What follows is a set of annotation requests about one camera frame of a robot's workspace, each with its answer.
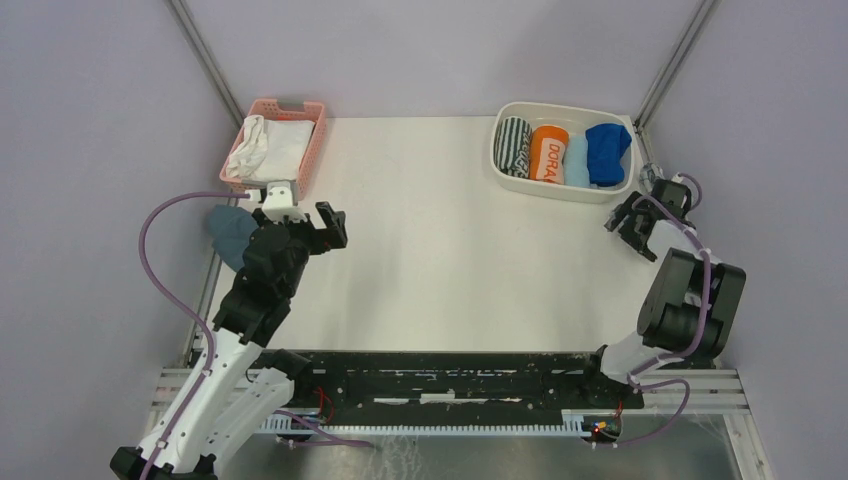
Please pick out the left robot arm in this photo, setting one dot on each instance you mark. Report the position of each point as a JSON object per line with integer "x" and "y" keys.
{"x": 202, "y": 430}

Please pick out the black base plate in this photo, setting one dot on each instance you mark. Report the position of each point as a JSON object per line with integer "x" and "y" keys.
{"x": 441, "y": 389}

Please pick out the dark blue towel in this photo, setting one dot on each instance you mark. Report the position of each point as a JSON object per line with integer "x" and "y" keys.
{"x": 607, "y": 144}

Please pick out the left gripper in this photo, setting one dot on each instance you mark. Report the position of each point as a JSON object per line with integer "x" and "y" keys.
{"x": 333, "y": 236}

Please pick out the white crumpled cloth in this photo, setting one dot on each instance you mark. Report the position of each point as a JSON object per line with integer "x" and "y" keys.
{"x": 251, "y": 152}

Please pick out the pink plastic basket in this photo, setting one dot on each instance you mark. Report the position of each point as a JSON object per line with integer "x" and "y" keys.
{"x": 278, "y": 110}

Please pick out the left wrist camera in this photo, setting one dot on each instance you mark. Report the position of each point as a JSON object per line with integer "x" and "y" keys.
{"x": 278, "y": 201}

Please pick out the white plastic tub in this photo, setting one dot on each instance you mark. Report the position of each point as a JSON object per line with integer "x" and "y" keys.
{"x": 574, "y": 120}

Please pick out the striped rolled towel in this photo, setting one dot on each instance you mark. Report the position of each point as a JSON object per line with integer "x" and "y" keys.
{"x": 512, "y": 147}

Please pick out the grey-blue towel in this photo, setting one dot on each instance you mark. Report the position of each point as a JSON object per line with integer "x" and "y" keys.
{"x": 230, "y": 229}

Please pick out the patterned white blue cloth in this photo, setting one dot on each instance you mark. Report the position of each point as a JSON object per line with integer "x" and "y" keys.
{"x": 649, "y": 175}

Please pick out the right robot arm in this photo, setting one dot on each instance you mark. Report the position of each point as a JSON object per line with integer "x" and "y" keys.
{"x": 691, "y": 305}

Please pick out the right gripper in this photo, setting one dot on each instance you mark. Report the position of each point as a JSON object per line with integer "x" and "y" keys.
{"x": 625, "y": 230}

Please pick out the light blue towel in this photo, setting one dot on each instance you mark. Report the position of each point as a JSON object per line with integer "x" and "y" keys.
{"x": 576, "y": 173}

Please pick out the orange rolled towel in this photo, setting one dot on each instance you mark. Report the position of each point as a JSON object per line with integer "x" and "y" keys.
{"x": 548, "y": 147}

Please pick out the white folded towel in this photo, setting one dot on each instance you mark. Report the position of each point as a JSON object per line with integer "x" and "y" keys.
{"x": 287, "y": 144}

